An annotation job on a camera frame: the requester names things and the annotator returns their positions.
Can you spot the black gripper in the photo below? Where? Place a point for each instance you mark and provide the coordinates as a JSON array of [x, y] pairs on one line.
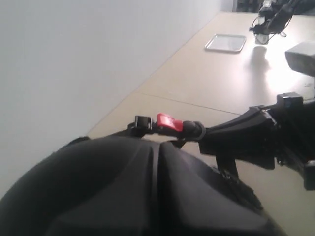
[[287, 127]]

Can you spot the black helmet with visor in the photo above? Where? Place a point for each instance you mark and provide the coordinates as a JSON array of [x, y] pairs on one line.
[[136, 182]]

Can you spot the grey camera box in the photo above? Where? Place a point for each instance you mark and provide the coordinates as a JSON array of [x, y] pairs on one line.
[[301, 58]]

